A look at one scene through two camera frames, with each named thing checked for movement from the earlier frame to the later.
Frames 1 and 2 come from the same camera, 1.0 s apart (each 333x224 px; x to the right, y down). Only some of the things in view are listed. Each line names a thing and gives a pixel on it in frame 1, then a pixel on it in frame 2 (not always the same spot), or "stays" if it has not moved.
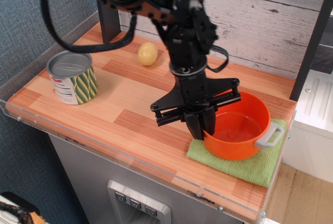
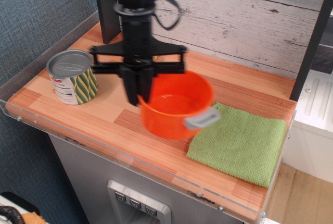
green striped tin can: [73, 77] stays
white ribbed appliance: [309, 146] stays
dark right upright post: [324, 12] stays
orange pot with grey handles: [240, 126] -> [174, 98]
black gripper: [196, 92] -> [138, 46]
